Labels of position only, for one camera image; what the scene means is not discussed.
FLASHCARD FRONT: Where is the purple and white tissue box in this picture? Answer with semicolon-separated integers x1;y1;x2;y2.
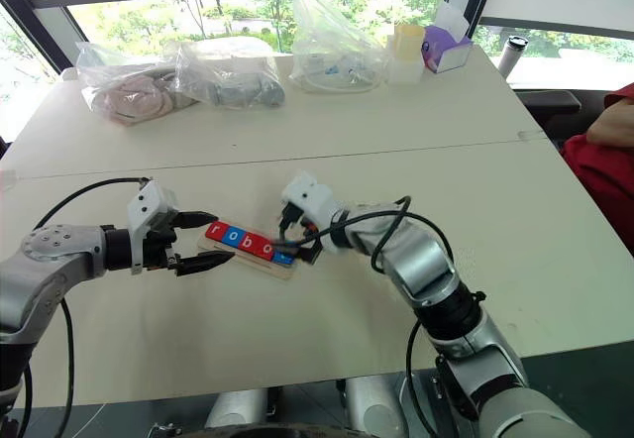
421;1;475;75

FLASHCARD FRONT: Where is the silver rounded cylinder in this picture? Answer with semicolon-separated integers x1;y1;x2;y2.
345;375;410;432
204;388;269;430

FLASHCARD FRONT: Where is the plastic bag with white cables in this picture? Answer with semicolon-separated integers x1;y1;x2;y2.
288;0;391;96

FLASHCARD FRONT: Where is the plastic bag with pink cloth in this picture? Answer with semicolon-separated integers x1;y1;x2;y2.
74;40;200;128

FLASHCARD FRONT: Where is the person in red shirt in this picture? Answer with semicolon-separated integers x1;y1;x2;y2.
559;80;634;257

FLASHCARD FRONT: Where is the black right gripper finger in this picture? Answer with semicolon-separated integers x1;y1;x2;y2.
296;240;323;266
272;221;294;252

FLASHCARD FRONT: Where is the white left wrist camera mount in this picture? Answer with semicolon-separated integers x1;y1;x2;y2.
126;179;180;276

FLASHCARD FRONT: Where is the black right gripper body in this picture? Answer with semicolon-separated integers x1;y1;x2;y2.
280;203;327;250

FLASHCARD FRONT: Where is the wooden letter tray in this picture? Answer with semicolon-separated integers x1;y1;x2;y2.
196;219;305;282

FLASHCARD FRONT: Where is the plastic bag with grey items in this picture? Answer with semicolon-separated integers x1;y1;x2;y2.
164;37;288;111

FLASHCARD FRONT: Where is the dark chair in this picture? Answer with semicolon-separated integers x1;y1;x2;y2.
513;89;582;143

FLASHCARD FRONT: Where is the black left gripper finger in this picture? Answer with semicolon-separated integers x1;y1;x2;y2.
174;210;220;232
174;252;236;277

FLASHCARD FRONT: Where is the white tumbler with black lid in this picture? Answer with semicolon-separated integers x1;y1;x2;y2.
496;35;528;80

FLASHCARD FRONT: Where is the dark grey window post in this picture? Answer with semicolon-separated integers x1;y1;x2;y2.
445;0;492;39
0;0;76;76

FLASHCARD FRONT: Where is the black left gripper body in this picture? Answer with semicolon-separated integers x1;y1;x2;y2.
142;211;181;274

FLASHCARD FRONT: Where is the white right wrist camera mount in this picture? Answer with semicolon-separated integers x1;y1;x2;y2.
280;170;344;252

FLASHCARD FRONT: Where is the translucent container with yellow cup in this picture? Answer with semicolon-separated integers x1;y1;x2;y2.
386;23;428;86

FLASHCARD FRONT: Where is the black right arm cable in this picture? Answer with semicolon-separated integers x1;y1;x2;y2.
276;194;456;438

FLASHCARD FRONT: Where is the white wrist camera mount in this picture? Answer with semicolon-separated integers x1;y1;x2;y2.
126;179;180;276
280;170;344;252

